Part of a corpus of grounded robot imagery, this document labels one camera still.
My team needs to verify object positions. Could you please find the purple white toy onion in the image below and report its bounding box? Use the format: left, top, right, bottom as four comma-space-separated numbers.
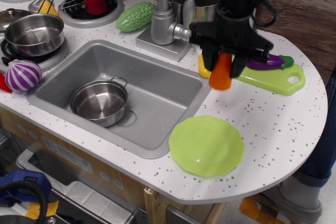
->
5, 59, 43, 92

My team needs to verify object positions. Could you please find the front stove burner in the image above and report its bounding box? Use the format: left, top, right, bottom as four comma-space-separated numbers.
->
0, 36, 70, 74

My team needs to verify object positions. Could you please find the orange toy carrot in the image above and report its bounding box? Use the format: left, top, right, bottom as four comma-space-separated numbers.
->
209, 52, 232, 91

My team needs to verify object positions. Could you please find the purple toy eggplant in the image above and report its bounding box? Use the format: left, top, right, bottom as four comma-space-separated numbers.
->
246, 54, 295, 70

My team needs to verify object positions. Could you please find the red toy pepper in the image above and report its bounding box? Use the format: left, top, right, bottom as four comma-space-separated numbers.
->
0, 73, 12, 93

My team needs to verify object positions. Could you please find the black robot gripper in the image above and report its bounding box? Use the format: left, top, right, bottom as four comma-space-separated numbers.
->
190, 13, 273, 78

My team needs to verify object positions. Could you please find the grey toy sink basin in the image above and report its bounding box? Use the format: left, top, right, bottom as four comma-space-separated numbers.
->
26, 40, 211, 158

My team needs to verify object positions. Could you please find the light green plastic plate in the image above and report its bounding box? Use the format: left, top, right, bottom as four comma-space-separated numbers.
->
169, 115, 245, 177

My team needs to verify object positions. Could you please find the silver toy faucet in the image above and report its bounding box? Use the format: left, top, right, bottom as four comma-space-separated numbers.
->
136, 0, 191, 61

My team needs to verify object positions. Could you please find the person's shoe and sock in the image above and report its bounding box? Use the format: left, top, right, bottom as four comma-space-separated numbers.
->
256, 173, 323, 223

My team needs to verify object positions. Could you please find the yellow toy squash piece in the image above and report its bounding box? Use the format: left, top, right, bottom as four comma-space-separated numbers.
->
197, 54, 212, 79

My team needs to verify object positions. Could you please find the steel pot lid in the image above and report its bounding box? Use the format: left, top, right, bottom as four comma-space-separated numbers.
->
0, 8, 31, 33

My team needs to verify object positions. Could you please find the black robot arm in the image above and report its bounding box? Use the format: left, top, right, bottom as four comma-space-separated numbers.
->
190, 0, 276, 78

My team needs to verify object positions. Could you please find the blue clamp with cable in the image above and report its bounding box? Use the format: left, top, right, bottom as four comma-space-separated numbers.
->
1, 168, 51, 223

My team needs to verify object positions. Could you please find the steel pot in sink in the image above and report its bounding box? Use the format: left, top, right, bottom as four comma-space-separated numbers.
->
70, 77, 128, 127

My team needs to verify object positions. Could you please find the green plastic cutting board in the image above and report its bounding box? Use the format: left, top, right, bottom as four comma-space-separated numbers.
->
235, 63, 306, 96

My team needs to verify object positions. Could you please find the green toy bitter gourd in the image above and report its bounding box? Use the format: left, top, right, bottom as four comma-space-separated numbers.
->
115, 2, 155, 32

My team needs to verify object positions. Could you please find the blue jeans leg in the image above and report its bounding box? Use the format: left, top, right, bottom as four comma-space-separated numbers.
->
295, 70, 335, 188

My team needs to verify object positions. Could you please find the yellow toy corn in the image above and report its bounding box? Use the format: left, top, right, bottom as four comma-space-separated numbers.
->
38, 0, 58, 16

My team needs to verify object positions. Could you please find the back right stove burner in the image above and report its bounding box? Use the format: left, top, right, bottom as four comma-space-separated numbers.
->
58, 0, 124, 28

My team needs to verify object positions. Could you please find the steel pot on stove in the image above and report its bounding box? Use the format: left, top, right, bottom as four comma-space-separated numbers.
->
4, 14, 65, 57

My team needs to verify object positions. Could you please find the dark red toy vegetable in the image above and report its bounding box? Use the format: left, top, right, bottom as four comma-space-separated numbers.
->
85, 0, 107, 15

